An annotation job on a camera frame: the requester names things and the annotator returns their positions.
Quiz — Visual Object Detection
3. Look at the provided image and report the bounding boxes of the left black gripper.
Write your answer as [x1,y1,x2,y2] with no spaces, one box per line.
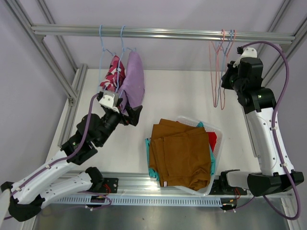
[97,98,142,147]

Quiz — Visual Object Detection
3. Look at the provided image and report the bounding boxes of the red trousers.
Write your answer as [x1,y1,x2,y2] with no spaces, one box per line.
[207,132,217,151]

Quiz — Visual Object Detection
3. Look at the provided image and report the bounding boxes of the blue wire hanger lilac trousers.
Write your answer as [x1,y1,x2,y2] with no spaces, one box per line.
[115,25,137,93]

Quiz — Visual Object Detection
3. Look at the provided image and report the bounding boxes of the blue wire hanger floral trousers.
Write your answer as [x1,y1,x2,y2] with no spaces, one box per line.
[97,25,116,92]

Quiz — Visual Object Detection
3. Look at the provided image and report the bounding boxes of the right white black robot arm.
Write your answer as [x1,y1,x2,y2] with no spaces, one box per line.
[218,57,304,197]

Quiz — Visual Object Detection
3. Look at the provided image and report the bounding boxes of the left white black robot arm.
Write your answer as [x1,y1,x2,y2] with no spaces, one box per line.
[0,105,142,222]

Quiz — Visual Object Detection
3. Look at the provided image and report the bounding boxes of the pink floral trousers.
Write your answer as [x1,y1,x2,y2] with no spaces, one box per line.
[100,55,126,92]

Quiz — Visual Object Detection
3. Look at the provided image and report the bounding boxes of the white plastic basket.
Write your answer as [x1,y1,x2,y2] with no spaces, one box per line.
[144,115,225,197]

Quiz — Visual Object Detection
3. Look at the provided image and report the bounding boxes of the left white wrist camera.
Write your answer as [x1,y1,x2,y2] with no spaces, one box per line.
[97,91,119,113]

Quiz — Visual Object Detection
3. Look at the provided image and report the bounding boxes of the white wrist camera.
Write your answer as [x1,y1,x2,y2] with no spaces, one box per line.
[233,47,258,68]
[97,91,119,113]

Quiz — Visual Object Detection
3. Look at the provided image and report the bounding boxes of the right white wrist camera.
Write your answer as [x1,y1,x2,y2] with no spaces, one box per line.
[233,47,258,68]

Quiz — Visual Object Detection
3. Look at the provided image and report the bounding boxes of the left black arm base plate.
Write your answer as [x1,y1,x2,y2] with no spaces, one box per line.
[99,178,119,194]

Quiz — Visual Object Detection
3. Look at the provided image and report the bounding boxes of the aluminium frame right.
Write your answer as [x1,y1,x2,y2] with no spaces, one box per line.
[233,0,307,159]

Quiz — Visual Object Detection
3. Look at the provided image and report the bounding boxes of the aluminium frame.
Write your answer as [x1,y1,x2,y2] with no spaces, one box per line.
[4,0,88,146]
[233,0,307,159]

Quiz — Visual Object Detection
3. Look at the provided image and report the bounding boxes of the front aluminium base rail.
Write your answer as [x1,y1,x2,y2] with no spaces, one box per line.
[30,170,293,198]

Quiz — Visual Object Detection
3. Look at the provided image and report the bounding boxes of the white slotted cable duct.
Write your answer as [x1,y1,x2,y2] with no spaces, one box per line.
[53,194,222,207]

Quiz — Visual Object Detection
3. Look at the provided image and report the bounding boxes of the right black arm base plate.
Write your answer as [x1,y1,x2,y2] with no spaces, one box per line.
[209,179,247,196]

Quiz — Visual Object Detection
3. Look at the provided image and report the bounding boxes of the aluminium frame left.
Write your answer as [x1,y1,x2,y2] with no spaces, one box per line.
[4,0,88,146]

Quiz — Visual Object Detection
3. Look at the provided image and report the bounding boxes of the aluminium hanging rail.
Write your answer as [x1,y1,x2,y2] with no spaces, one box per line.
[31,24,295,45]

